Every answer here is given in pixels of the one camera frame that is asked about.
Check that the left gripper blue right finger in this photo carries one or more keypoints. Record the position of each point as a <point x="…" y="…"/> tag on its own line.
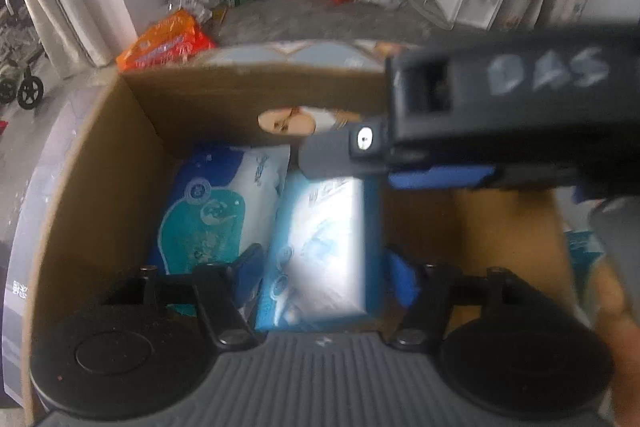
<point x="426" y="292"/>

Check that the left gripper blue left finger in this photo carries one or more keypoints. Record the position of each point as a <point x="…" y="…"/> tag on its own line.
<point x="221" y="291"/>

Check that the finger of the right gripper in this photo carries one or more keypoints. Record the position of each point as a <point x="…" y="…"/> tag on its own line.
<point x="441" y="178"/>
<point x="358" y="149"/>

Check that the blue wet wipes pack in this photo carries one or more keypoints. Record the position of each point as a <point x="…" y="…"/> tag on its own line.
<point x="223" y="200"/>

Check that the light blue tissue box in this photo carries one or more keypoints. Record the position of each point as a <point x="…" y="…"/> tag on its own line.
<point x="324" y="267"/>

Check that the person right hand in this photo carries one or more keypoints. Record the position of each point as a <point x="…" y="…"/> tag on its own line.
<point x="616" y="326"/>

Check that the brown cardboard box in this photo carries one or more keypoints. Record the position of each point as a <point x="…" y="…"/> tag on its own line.
<point x="519" y="230"/>

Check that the orange snack bag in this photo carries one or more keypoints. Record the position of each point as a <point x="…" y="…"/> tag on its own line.
<point x="175" y="38"/>

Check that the wheelchair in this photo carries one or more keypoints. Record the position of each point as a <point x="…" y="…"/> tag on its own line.
<point x="21" y="48"/>

